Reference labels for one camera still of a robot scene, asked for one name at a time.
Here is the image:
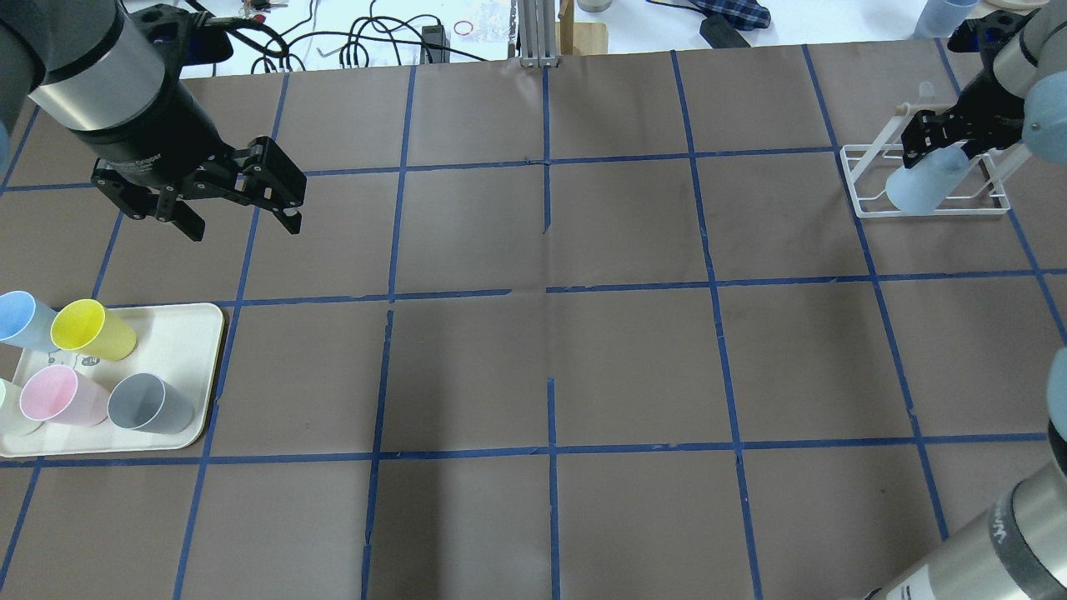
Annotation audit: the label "brown paper table mat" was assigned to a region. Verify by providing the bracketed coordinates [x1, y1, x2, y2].
[0, 37, 1067, 600]

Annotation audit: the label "black cables on desk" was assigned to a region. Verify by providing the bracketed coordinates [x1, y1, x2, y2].
[179, 0, 509, 76]

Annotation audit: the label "black power adapter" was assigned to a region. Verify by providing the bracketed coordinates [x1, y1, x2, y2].
[699, 12, 751, 49]

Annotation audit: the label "translucent blue cup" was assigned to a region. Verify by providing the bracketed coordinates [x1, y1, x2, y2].
[885, 147, 971, 216]

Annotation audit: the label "white wire cup rack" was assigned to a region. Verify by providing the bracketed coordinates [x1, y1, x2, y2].
[839, 81, 1032, 219]

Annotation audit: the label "pink plastic cup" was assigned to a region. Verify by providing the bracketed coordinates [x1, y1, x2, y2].
[19, 364, 110, 427]

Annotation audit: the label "aluminium frame post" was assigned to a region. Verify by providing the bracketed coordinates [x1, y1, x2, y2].
[513, 1, 558, 68]

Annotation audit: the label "wooden mug tree stand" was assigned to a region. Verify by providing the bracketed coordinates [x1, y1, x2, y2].
[557, 1, 614, 56]

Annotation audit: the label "blue plaid folded umbrella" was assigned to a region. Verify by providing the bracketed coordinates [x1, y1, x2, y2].
[690, 0, 771, 32]

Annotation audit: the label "white plastic tray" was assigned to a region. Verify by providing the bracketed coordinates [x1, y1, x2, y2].
[1, 302, 228, 459]

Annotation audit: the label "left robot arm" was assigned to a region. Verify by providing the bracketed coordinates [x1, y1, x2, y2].
[3, 1, 306, 242]

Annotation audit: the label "light blue plastic cup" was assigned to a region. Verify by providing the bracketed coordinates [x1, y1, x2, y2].
[1, 290, 58, 353]

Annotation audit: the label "blue cup on desk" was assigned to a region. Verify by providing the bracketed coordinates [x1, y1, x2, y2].
[909, 0, 980, 40]

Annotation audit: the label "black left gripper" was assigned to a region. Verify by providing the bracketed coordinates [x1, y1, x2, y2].
[87, 79, 308, 242]

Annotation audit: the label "yellow plastic cup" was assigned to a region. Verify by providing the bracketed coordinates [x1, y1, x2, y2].
[50, 297, 138, 361]

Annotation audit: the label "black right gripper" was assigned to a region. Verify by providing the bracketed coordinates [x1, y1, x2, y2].
[899, 79, 1024, 168]

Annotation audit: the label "grey plastic cup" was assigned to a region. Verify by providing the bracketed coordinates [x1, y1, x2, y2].
[107, 372, 195, 435]

